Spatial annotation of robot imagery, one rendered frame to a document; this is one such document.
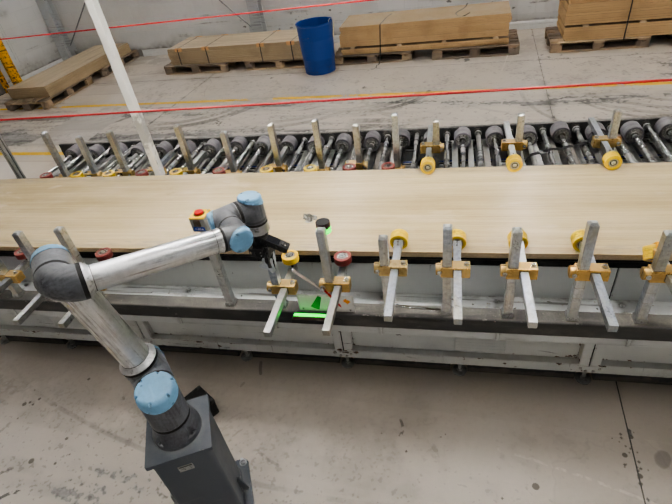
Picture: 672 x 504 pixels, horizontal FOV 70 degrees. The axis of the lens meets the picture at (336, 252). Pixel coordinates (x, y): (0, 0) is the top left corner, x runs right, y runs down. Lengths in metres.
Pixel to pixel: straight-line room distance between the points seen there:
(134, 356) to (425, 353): 1.48
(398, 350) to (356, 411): 0.40
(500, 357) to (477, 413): 0.31
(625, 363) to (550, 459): 0.62
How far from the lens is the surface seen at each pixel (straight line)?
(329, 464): 2.56
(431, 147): 2.87
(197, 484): 2.25
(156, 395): 1.91
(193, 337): 3.09
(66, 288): 1.60
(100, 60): 10.19
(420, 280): 2.30
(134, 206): 3.03
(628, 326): 2.24
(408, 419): 2.65
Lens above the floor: 2.23
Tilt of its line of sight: 37 degrees down
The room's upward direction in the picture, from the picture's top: 9 degrees counter-clockwise
